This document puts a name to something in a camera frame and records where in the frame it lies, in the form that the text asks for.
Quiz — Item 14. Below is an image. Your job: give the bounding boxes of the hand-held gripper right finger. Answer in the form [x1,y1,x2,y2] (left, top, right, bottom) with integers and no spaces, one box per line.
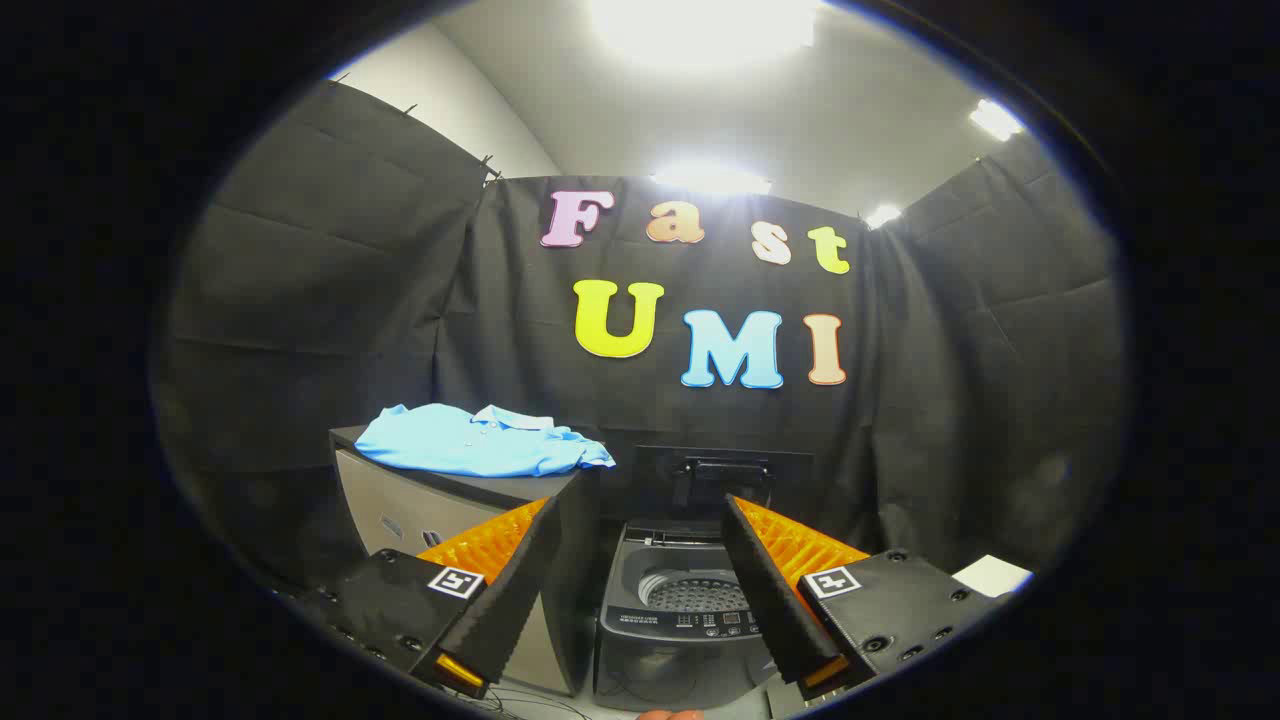
[722,493,1006,701]

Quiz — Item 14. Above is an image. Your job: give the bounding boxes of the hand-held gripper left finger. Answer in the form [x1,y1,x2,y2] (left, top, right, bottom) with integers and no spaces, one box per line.
[300,497,563,699]

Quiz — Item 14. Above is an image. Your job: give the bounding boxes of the grey washing machine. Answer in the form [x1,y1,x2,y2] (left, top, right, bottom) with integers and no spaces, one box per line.
[593,520,791,713]

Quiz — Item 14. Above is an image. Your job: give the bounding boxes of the light blue polo shirt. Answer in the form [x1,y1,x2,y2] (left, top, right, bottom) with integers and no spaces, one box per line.
[355,403,616,478]

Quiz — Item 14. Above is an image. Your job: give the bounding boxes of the grey cabinet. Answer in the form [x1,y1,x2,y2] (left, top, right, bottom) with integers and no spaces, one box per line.
[330,425,601,698]

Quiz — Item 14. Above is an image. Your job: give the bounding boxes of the white flat board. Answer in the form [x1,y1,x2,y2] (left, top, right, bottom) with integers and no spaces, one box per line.
[952,555,1033,598]

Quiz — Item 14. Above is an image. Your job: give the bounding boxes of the black backdrop cloth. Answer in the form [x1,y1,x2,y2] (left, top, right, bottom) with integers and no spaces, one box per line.
[150,80,1131,601]

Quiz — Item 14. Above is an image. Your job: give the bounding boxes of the large ceiling light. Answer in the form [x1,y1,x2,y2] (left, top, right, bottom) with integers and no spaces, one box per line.
[590,0,821,61]

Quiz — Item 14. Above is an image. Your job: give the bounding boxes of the black floor cable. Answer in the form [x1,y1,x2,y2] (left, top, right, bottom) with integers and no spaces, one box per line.
[470,685,591,720]

